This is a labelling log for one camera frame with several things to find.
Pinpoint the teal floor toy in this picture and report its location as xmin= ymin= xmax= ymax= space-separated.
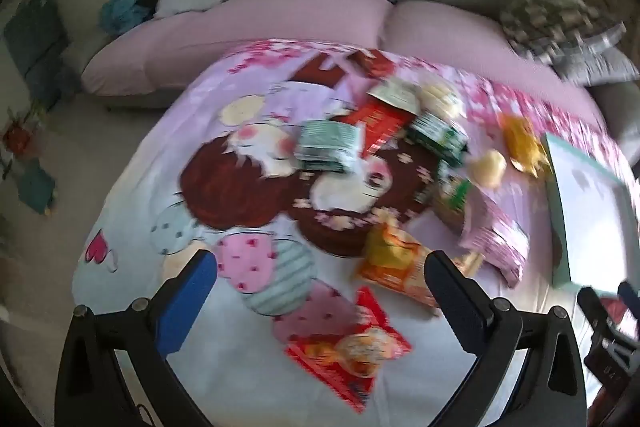
xmin=17 ymin=162 xmax=58 ymax=215

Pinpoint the white bun in clear packet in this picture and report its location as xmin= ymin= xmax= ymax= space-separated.
xmin=416 ymin=79 xmax=466 ymax=120

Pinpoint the orange snack packet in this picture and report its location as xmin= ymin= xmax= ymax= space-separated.
xmin=354 ymin=219 xmax=441 ymax=310

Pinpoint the pink snack packet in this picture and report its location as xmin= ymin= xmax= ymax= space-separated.
xmin=459 ymin=196 xmax=532 ymax=289

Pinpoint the green white striped packet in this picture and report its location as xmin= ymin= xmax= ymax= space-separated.
xmin=295 ymin=119 xmax=367 ymax=175

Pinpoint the printed cartoon blanket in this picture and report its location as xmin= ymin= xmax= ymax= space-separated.
xmin=72 ymin=38 xmax=636 ymax=427

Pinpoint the red cake packet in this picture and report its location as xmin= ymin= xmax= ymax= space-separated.
xmin=284 ymin=286 xmax=412 ymax=412

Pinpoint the red floor toy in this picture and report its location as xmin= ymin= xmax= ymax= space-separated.
xmin=2 ymin=119 xmax=36 ymax=158

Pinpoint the teal cabinet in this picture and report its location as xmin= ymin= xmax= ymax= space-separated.
xmin=2 ymin=0 xmax=71 ymax=80

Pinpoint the teal cloth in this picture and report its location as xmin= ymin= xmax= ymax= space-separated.
xmin=100 ymin=0 xmax=153 ymax=32

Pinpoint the flat red snack packet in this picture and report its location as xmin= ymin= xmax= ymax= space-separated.
xmin=332 ymin=99 xmax=407 ymax=155

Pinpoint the yellow snack packet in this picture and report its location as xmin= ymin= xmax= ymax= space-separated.
xmin=500 ymin=114 xmax=553 ymax=178

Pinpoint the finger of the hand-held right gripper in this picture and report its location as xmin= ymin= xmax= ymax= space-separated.
xmin=576 ymin=286 xmax=621 ymax=343

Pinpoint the pink sofa cover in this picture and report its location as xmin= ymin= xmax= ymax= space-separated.
xmin=80 ymin=0 xmax=603 ymax=118

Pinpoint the black white patterned pillow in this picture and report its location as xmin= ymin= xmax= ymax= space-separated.
xmin=500 ymin=0 xmax=627 ymax=66

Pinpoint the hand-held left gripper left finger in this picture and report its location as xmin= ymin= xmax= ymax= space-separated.
xmin=55 ymin=249 xmax=217 ymax=427

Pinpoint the pale yellow bun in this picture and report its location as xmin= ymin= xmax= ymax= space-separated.
xmin=469 ymin=149 xmax=507 ymax=188

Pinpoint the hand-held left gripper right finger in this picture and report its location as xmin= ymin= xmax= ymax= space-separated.
xmin=425 ymin=249 xmax=587 ymax=427

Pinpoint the green round cake packet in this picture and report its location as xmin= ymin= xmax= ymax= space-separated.
xmin=415 ymin=159 xmax=476 ymax=233

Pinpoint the dark green snack packet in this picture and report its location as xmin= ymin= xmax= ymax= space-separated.
xmin=406 ymin=112 xmax=470 ymax=166

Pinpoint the white tray with teal rim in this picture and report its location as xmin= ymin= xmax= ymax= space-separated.
xmin=542 ymin=132 xmax=640 ymax=292

